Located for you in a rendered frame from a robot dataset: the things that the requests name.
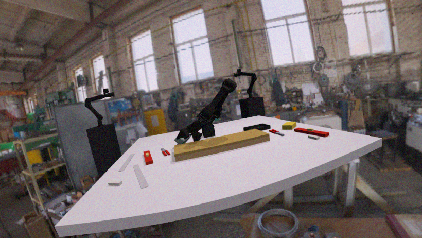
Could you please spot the red rectangular block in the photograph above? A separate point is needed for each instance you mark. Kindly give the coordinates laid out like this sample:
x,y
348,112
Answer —
x,y
312,132
148,158

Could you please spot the yellow rectangular block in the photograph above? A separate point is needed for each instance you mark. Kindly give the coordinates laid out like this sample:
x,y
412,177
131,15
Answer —
x,y
288,125

